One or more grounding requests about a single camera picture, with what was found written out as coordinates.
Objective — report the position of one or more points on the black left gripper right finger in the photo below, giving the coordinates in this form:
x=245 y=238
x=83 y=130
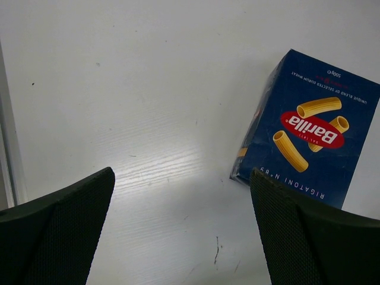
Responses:
x=308 y=242

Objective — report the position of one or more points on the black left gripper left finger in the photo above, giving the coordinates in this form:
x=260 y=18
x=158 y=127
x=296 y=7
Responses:
x=53 y=239

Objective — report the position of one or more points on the aluminium table edge rail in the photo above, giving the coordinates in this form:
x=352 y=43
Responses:
x=12 y=173

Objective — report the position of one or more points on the blue Barilla rigatoni box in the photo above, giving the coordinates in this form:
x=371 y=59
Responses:
x=309 y=128

